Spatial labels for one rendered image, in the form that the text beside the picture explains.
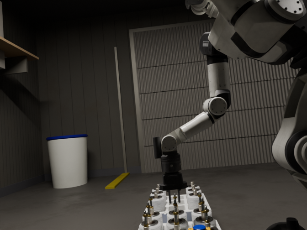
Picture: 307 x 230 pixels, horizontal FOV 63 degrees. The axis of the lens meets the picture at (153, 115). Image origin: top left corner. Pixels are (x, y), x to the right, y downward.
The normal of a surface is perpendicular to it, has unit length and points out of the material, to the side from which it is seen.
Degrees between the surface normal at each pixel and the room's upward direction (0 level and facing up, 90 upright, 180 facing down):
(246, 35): 138
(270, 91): 90
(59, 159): 94
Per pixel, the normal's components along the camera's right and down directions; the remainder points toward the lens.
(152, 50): -0.08, -0.07
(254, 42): -0.17, 0.85
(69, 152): 0.36, -0.04
